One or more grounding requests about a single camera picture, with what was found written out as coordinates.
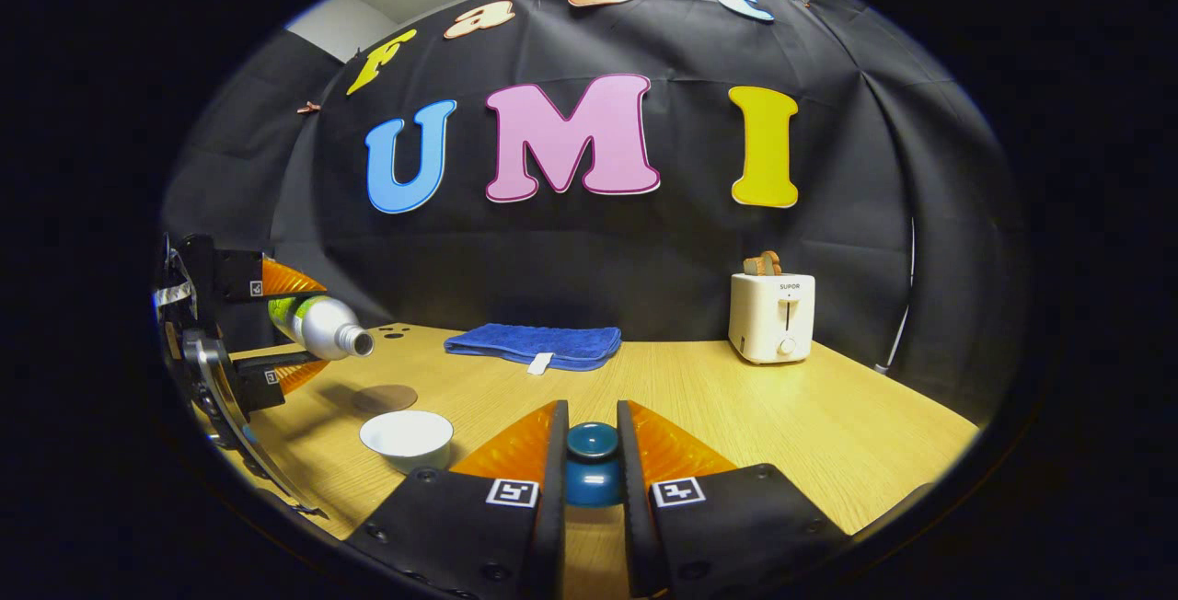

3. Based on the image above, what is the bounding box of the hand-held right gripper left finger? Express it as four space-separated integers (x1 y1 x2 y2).
344 399 571 600

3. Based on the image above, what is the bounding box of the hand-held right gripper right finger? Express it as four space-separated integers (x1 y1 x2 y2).
616 399 853 600

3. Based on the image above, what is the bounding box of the silver green-label water bottle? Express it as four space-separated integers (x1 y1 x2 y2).
267 294 375 363

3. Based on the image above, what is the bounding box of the blue folded towel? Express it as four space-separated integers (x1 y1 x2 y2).
444 322 623 375

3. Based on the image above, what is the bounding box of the white toaster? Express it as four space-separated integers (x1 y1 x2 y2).
727 271 817 365

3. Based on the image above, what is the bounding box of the black backdrop cloth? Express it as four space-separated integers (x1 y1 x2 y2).
161 0 1028 426

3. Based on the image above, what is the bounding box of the white cable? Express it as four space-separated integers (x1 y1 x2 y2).
874 217 918 374

